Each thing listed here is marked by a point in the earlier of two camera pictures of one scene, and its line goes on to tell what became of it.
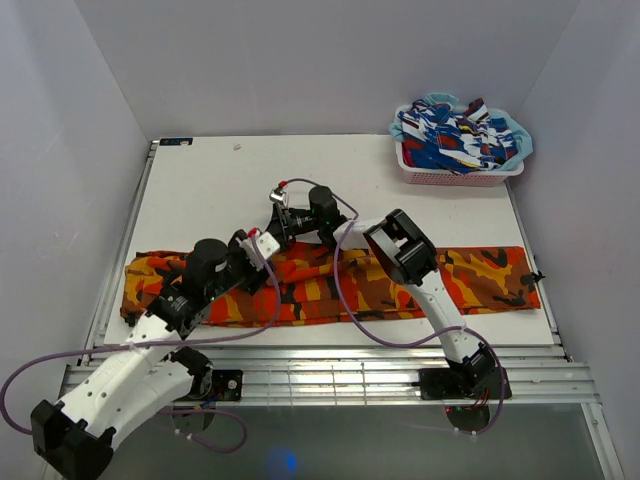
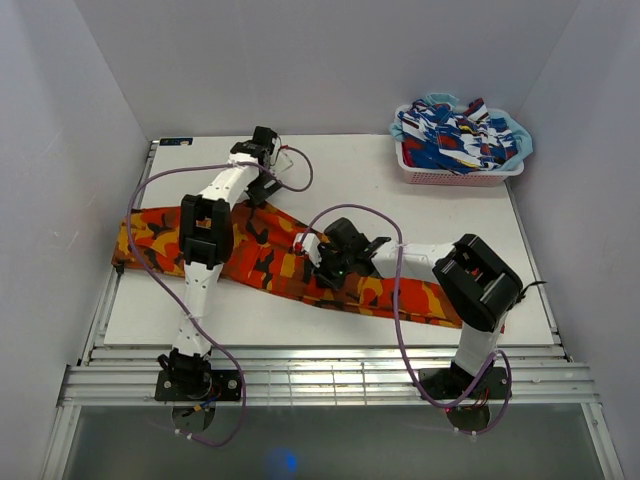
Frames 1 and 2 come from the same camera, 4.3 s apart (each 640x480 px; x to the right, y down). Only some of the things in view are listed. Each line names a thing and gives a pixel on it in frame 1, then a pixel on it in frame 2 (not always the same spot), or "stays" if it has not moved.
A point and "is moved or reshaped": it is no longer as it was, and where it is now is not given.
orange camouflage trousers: [333, 289] is moved or reshaped
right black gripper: [281, 218] to [323, 279]
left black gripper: [254, 279] to [257, 193]
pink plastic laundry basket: [423, 177] stays
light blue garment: [519, 128] stays
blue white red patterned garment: [434, 137] stays
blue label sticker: [174, 141] stays
